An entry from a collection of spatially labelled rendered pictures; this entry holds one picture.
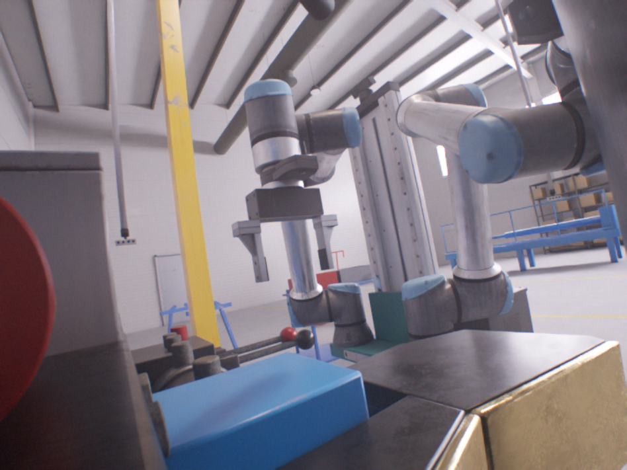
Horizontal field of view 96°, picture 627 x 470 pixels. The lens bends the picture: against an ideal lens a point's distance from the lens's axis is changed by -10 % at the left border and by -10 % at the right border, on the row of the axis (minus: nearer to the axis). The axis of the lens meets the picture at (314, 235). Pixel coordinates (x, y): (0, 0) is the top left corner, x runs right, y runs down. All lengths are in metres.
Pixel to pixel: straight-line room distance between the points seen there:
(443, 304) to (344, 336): 0.53
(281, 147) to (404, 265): 0.96
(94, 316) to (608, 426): 0.36
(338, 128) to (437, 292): 0.62
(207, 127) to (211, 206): 2.98
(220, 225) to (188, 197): 8.78
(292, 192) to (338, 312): 0.94
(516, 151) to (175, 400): 0.43
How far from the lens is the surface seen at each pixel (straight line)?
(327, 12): 0.35
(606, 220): 8.68
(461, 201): 1.02
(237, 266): 11.29
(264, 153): 0.56
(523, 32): 0.45
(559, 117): 0.48
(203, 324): 2.50
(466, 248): 1.06
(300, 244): 1.30
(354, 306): 1.42
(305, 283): 1.36
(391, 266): 1.45
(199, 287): 2.48
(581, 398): 0.30
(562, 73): 0.56
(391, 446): 0.20
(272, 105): 0.59
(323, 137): 0.70
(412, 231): 1.28
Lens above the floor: 1.10
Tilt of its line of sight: 5 degrees up
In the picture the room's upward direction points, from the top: 10 degrees counter-clockwise
